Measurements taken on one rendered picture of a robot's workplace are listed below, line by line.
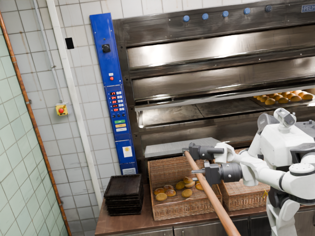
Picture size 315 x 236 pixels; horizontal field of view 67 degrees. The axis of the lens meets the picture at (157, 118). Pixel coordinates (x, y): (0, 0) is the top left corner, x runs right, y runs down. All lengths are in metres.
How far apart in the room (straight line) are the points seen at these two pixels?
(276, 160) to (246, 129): 1.04
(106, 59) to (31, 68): 0.61
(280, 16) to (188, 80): 0.88
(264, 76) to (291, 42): 0.33
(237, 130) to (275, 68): 0.63
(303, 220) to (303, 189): 1.39
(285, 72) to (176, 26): 1.02
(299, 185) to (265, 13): 1.54
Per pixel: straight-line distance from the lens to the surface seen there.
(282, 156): 1.34
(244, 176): 1.16
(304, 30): 2.39
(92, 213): 2.71
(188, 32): 2.03
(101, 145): 2.25
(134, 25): 2.00
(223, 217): 0.79
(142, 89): 2.04
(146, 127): 2.15
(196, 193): 2.25
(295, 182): 0.98
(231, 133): 2.31
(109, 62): 1.99
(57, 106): 2.12
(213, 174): 1.14
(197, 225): 2.07
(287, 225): 1.70
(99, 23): 1.98
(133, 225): 2.05
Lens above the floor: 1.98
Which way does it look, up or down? 20 degrees down
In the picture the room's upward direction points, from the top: 7 degrees counter-clockwise
